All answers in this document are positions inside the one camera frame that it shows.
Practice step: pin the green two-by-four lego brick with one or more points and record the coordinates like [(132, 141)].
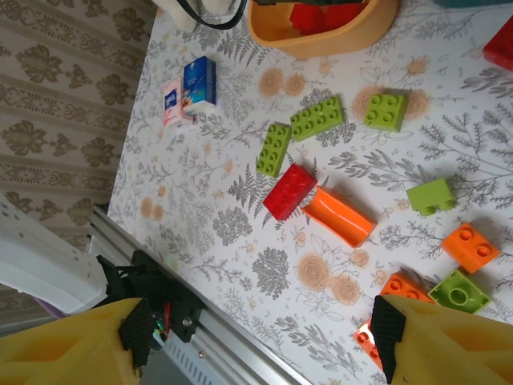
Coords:
[(317, 118), (273, 150)]

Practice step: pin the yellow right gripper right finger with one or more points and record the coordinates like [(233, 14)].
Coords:
[(449, 353)]

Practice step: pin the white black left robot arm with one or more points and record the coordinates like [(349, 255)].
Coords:
[(36, 256)]

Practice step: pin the pink tissue pack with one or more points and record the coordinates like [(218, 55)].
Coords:
[(172, 104)]

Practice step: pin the orange two-by-four lego brick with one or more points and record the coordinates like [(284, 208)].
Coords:
[(401, 286), (364, 339)]

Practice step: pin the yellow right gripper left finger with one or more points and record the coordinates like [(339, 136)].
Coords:
[(60, 353)]

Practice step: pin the blue tissue pack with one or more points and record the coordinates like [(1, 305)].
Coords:
[(198, 84)]

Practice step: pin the orange plastic bin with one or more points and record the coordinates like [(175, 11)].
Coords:
[(320, 44)]

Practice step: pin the green two-by-two lego brick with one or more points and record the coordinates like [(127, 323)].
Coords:
[(461, 294), (384, 113)]

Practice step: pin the orange two-by-two lego brick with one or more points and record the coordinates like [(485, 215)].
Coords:
[(471, 248)]

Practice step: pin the orange curved lego piece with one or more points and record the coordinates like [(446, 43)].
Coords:
[(340, 218)]

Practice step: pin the green arch lego brick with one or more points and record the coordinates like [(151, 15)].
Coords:
[(429, 194)]

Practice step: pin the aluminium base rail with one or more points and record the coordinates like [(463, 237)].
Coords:
[(240, 345)]

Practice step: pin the red two-by-four lego brick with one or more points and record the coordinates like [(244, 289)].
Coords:
[(289, 191)]

